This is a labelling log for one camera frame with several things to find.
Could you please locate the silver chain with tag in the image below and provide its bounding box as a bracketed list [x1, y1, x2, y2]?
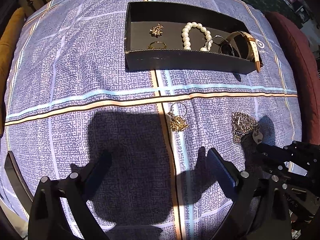
[230, 112, 264, 145]

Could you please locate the gold leaf earring with hoop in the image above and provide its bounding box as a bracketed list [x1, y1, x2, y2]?
[168, 102, 189, 132]

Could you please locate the brown white strap watch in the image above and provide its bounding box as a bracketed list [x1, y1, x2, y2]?
[204, 31, 262, 72]

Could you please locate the white pearl bracelet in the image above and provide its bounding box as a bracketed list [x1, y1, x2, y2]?
[181, 22, 214, 52]

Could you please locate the gold ring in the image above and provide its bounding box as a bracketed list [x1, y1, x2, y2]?
[147, 41, 167, 50]

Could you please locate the gold filigree brooch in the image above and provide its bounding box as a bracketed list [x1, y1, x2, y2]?
[149, 23, 163, 37]

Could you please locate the black open jewelry box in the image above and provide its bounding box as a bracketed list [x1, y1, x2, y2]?
[124, 2, 256, 74]

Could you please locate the dark red pillow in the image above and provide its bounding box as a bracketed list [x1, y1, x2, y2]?
[265, 12, 319, 145]

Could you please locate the blue plaid bed sheet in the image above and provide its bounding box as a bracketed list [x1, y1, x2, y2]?
[1, 0, 302, 239]

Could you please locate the mustard yellow pillow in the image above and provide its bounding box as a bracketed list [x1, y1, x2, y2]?
[0, 7, 25, 137]

